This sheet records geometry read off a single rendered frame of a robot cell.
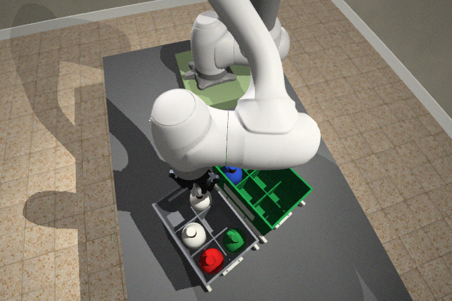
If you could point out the green crate with dividers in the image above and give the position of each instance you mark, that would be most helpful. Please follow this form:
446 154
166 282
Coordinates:
260 199

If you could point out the white bottle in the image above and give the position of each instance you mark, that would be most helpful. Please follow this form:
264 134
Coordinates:
199 203
194 235

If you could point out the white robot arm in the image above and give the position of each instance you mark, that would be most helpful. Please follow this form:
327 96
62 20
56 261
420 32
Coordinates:
265 131

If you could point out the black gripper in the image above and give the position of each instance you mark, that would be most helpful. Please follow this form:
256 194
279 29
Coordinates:
190 184

